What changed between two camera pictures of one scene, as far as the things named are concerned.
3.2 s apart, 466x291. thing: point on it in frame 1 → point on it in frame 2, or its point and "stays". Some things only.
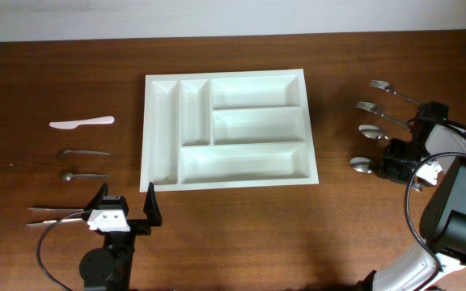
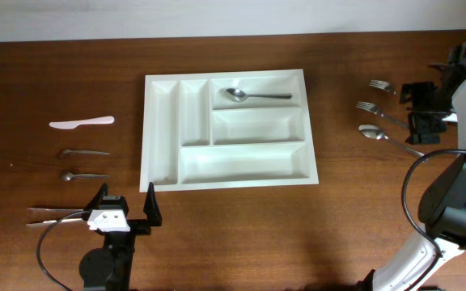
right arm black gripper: (387, 170) → (418, 128)
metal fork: (385, 86) stays
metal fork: (374, 108) stays
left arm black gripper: (141, 226) stays
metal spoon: (366, 165) → (237, 95)
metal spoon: (372, 131) stays
